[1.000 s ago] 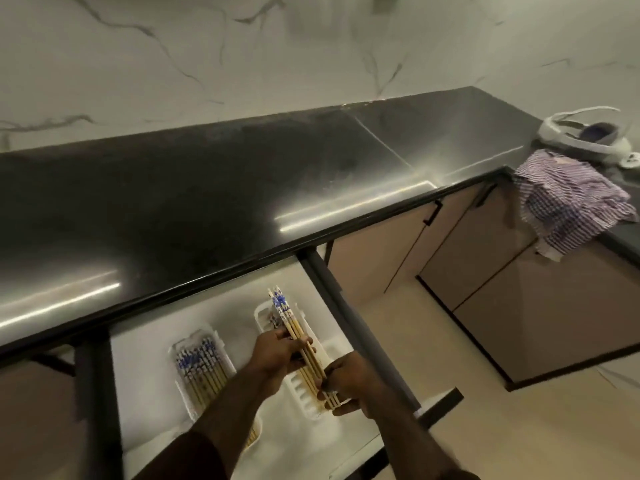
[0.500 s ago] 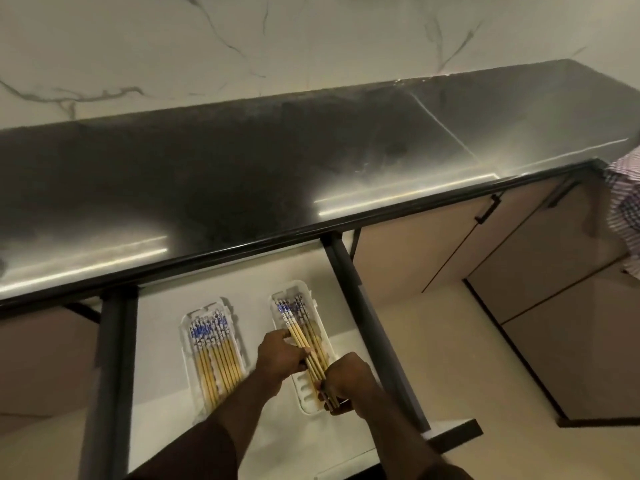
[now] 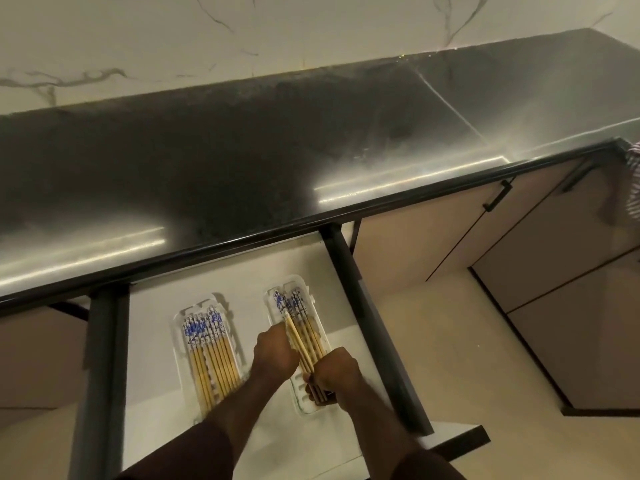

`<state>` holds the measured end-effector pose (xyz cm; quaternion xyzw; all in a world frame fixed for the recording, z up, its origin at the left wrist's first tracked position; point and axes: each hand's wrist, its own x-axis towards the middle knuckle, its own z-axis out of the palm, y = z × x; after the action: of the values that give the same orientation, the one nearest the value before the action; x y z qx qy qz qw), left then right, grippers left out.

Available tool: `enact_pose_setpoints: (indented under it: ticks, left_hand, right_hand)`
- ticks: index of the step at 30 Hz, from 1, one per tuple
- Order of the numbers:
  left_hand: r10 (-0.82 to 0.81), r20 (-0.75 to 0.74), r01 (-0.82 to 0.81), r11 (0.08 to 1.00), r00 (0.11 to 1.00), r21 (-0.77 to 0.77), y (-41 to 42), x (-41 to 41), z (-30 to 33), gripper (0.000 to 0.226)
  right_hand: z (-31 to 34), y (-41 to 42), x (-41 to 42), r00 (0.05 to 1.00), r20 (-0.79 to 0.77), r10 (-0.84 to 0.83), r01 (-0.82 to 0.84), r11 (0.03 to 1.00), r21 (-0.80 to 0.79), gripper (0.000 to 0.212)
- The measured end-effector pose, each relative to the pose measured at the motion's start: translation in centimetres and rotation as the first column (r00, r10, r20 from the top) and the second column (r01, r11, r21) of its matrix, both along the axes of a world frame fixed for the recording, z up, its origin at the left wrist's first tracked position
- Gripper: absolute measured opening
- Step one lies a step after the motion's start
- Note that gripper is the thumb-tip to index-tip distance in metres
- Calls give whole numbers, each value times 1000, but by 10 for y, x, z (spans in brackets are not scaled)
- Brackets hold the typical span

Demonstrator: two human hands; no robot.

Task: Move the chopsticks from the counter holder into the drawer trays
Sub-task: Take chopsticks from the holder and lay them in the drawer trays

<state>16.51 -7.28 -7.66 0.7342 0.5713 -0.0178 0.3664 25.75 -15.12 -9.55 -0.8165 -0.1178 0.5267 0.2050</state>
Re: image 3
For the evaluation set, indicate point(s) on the row of bamboo chopsticks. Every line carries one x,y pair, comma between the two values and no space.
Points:
306,319
212,359

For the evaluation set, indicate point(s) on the person's left forearm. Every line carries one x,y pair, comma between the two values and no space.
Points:
240,402

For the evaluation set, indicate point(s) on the white drawer with dark sides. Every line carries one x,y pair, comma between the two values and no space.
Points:
160,304

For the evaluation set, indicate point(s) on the person's left hand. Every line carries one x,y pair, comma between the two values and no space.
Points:
272,352

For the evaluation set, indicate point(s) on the clear plastic chopstick tray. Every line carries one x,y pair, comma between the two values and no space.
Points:
300,399
186,374

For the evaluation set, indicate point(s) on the dark right sleeve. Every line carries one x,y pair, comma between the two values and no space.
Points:
425,467

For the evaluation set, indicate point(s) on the person's right fingers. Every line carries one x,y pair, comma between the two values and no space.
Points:
315,389

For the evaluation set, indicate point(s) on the beige cabinet with black edge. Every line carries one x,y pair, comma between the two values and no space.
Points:
575,339

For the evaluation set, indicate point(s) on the beige cabinet door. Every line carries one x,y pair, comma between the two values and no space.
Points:
560,224
425,239

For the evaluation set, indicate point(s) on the striped cloth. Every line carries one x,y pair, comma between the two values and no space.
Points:
634,179

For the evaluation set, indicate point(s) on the person's left fingers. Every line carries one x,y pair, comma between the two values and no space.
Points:
294,357

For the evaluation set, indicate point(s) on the beige cabinet front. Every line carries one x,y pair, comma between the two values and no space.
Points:
40,354

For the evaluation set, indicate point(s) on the person's right forearm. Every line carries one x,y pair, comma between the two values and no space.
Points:
380,424

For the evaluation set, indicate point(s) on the person's right hand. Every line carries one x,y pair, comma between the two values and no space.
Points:
340,374

